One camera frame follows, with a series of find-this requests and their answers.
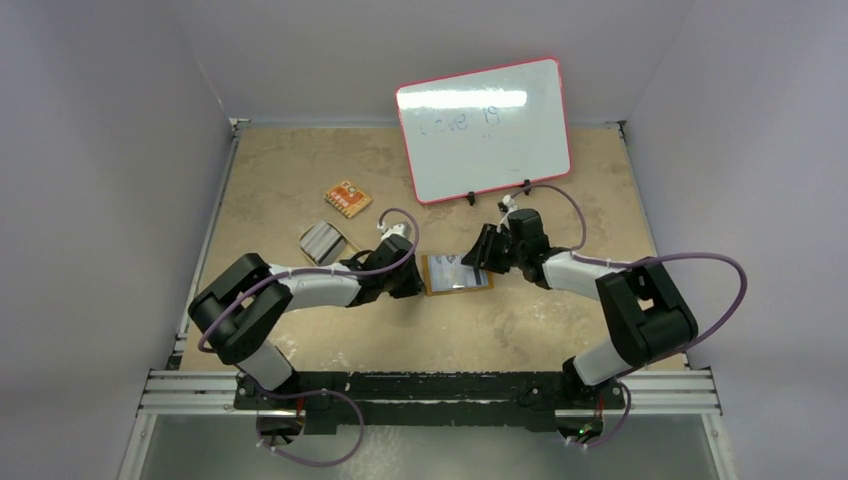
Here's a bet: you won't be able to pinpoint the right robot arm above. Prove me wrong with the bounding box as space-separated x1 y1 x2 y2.
461 209 698 407

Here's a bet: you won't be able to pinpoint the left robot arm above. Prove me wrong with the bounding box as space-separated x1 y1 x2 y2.
187 233 423 409

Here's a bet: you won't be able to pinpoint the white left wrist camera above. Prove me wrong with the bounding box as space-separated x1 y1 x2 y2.
378 221 413 240

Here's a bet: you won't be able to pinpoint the pink framed whiteboard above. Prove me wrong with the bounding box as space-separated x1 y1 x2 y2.
395 57 572 205

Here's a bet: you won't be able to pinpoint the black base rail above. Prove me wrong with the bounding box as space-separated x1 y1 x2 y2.
234 371 626 434

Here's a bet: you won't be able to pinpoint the yellow leather card holder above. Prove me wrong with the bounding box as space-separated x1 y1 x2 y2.
421 254 494 296

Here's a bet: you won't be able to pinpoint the aluminium frame rails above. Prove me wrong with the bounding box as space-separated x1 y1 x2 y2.
121 125 737 479

